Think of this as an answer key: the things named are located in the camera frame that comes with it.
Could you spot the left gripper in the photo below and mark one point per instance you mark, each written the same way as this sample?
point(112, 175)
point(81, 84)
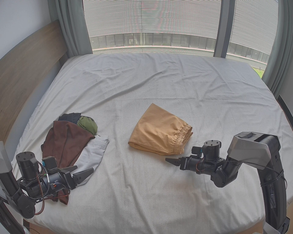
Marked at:
point(58, 180)

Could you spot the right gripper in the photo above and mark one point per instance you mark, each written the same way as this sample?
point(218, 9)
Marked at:
point(190, 164)

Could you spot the tan shorts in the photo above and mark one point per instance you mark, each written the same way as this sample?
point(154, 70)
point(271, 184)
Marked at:
point(158, 130)

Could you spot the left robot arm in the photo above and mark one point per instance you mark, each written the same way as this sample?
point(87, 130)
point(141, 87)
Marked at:
point(27, 164)

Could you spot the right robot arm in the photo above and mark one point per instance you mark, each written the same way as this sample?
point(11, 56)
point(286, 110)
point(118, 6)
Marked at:
point(251, 148)

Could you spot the bed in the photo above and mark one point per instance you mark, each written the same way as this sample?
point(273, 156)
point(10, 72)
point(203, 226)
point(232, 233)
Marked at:
point(160, 80)

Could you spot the pale grey garment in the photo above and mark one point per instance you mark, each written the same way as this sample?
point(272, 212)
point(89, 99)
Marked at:
point(91, 155)

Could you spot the brown garment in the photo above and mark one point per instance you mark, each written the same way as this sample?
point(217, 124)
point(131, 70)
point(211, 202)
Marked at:
point(66, 141)

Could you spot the green garment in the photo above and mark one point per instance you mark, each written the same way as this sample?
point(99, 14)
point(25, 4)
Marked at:
point(88, 124)

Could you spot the black garment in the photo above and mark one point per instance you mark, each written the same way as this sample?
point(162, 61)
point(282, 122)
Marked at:
point(68, 117)

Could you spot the grey-green curtain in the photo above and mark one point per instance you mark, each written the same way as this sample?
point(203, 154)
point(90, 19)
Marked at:
point(73, 27)
point(281, 57)

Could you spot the window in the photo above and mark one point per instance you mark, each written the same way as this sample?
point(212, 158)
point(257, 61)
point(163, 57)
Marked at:
point(160, 18)

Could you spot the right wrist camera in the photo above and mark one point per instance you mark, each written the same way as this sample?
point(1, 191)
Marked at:
point(196, 152)

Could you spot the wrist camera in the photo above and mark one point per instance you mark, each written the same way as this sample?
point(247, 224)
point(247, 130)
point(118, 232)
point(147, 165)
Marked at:
point(196, 152)
point(50, 163)

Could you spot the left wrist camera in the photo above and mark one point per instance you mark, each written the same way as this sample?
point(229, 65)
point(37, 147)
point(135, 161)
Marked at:
point(50, 163)

